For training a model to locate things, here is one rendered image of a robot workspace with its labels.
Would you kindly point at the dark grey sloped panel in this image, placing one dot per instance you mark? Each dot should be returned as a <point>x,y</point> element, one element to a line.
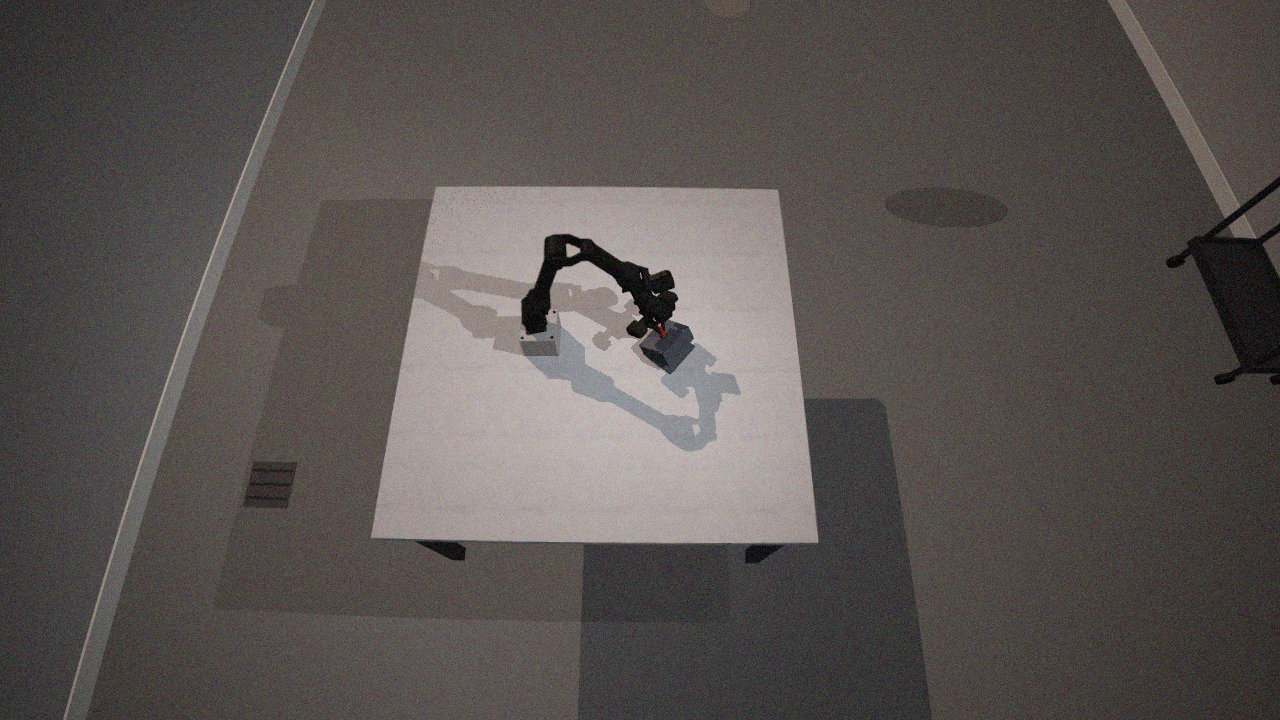
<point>670,351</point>

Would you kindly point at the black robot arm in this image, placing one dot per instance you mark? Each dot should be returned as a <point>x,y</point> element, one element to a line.
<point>627,274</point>

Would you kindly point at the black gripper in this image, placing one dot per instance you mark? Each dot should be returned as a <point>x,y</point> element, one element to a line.
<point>639,328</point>

